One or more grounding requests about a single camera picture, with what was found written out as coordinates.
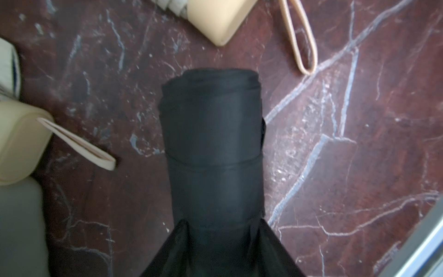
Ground black umbrella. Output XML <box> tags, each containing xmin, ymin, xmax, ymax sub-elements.
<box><xmin>143</xmin><ymin>69</ymin><xmax>303</xmax><ymax>277</ymax></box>

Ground beige plastic storage box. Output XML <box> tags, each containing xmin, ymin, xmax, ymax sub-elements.
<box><xmin>1</xmin><ymin>177</ymin><xmax>50</xmax><ymax>277</ymax></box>

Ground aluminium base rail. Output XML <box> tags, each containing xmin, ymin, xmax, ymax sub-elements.
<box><xmin>380</xmin><ymin>199</ymin><xmax>443</xmax><ymax>277</ymax></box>

